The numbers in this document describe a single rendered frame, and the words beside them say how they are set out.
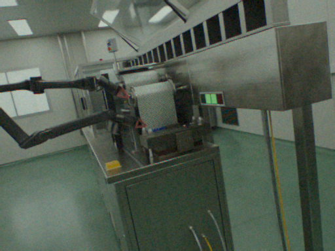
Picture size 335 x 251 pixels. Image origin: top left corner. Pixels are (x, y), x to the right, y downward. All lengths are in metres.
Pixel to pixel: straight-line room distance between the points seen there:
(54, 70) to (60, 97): 0.63
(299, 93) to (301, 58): 0.13
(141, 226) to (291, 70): 1.07
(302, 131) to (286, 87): 0.26
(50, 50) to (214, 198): 6.16
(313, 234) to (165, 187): 0.74
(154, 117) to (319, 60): 0.96
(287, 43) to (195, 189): 0.93
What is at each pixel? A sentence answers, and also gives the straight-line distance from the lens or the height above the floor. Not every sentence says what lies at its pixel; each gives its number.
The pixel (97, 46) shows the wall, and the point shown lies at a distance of 7.33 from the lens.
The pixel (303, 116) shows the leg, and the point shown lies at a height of 1.08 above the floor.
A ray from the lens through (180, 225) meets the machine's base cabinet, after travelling 1.66.
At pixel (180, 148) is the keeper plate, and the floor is 0.93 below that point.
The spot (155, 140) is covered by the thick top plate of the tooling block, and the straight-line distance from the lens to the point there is 1.52.
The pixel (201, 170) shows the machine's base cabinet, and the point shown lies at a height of 0.78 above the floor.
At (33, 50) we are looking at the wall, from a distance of 7.29.
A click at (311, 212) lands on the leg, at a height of 0.65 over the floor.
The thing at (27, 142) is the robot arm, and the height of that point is 1.15.
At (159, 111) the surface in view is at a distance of 1.71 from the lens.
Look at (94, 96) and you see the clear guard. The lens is 2.67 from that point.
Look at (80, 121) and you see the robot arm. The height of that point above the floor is 1.19.
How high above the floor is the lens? 1.33
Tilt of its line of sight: 10 degrees down
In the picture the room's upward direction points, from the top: 10 degrees counter-clockwise
